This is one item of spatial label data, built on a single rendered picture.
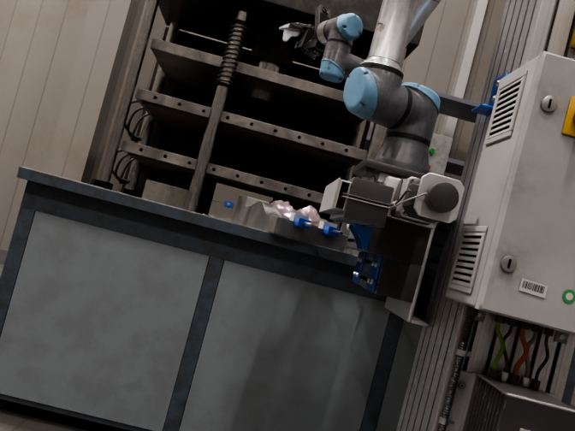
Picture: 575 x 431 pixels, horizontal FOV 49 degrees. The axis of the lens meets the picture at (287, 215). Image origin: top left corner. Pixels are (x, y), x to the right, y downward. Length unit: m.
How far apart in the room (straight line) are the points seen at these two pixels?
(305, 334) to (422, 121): 0.86
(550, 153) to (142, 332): 1.44
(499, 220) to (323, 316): 1.10
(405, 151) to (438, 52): 3.98
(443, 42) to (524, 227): 4.53
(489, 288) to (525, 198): 0.17
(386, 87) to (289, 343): 0.95
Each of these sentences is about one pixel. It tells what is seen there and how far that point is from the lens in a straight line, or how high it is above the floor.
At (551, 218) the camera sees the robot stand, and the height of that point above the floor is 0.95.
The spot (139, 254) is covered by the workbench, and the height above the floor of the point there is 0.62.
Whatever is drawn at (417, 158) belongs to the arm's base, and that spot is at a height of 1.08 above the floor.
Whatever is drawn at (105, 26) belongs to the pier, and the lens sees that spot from 5.34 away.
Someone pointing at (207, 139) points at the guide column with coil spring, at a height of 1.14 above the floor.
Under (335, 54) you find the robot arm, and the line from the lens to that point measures 1.89.
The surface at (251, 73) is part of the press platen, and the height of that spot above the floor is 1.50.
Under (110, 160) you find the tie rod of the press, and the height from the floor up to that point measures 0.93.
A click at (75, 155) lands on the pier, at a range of 5.18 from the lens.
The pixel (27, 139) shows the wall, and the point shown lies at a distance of 5.56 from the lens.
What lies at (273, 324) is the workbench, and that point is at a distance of 2.14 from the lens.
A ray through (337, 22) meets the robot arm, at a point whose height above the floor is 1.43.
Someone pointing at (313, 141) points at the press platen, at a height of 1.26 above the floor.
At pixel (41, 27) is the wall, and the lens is 5.72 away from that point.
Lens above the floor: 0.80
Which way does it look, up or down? 2 degrees up
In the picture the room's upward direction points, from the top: 15 degrees clockwise
